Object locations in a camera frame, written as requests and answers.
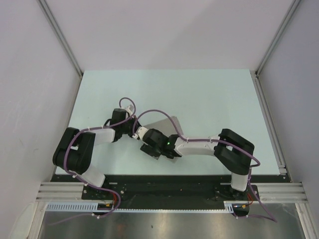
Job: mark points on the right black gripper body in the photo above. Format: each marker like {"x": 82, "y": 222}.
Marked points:
{"x": 149, "y": 150}

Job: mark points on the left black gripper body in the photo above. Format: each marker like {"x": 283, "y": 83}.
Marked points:
{"x": 127, "y": 127}

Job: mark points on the grey cloth napkin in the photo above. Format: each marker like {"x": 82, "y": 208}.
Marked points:
{"x": 165, "y": 126}

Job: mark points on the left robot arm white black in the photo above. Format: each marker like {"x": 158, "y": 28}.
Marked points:
{"x": 75, "y": 149}

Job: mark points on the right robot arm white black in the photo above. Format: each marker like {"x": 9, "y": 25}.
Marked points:
{"x": 232, "y": 150}

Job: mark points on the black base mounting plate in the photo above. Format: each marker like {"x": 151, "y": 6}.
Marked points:
{"x": 189, "y": 202}

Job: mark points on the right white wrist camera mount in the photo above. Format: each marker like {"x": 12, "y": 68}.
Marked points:
{"x": 139, "y": 134}

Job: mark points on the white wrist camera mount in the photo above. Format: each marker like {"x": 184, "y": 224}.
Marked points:
{"x": 139, "y": 134}
{"x": 130, "y": 109}

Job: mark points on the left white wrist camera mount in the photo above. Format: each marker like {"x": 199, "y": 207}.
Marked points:
{"x": 130, "y": 109}

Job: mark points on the white slotted cable duct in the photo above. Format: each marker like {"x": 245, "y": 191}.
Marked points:
{"x": 102, "y": 208}

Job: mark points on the aluminium front rail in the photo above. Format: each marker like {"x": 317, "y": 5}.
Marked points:
{"x": 72, "y": 192}

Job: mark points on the left aluminium frame post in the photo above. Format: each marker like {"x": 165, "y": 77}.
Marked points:
{"x": 44, "y": 6}

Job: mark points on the aluminium frame post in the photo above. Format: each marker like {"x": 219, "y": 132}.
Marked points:
{"x": 278, "y": 35}
{"x": 44, "y": 6}

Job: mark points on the right aluminium frame post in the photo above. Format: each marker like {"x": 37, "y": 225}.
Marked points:
{"x": 278, "y": 35}

